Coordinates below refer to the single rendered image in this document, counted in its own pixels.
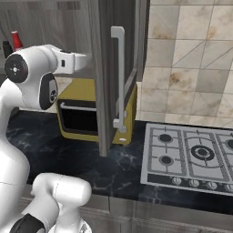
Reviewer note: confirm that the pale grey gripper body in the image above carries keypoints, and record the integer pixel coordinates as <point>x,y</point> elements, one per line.
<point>81,61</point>

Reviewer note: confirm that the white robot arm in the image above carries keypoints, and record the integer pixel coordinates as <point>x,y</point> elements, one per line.
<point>18,127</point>

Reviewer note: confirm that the grey cabinet door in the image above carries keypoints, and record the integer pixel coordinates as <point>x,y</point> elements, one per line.
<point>104,75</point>

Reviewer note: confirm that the red ketchup bottle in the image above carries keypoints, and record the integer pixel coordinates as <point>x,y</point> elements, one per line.
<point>16,41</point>

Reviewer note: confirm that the black shaker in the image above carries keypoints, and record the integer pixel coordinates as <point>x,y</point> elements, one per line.
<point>6,48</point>

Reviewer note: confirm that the yellow toaster oven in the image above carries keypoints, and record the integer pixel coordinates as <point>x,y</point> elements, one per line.
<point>77,91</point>

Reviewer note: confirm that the silver gas hob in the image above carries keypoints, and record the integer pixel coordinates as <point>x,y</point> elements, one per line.
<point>170,145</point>

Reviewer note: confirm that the silver hob knob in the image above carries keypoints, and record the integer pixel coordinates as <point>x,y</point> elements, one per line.
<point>229,187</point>
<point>212,185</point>
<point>194,183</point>
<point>177,181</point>

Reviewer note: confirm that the grey base cabinets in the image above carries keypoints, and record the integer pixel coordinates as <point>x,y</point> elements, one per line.
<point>157,217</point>

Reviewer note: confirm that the grey wall cabinet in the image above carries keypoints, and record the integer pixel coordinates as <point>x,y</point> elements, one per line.
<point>60,27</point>

